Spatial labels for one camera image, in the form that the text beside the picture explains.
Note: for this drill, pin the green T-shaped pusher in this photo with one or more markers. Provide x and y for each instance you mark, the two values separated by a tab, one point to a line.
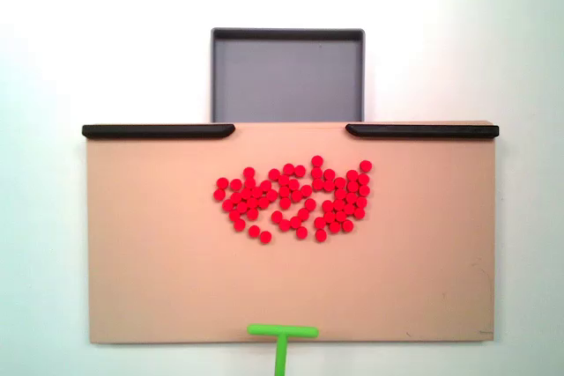
282	331

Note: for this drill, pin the red round granule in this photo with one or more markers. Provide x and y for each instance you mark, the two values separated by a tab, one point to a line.
236	184
364	190
234	215
263	203
249	172
227	204
222	182
265	237
353	186
297	195
363	179
361	202
340	216
246	193
252	203
349	208
284	191
288	168
235	196
295	222
317	161
239	224
306	190
294	185
285	203
347	225
241	206
339	204
351	197
274	174
302	232
272	195
339	182
329	216
283	180
303	214
327	206
320	222
250	182
321	235
257	192
219	194
329	174
309	204
335	227
328	184
299	170
340	194
365	166
252	214
318	184
352	175
316	172
265	185
284	225
254	231
359	213
276	216

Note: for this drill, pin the grey square tray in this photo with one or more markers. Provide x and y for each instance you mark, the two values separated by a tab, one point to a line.
286	76

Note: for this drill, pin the black edge bar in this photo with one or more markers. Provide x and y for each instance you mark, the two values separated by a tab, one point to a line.
423	131
158	131

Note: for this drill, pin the tan rectangular board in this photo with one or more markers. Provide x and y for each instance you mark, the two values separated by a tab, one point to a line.
154	270

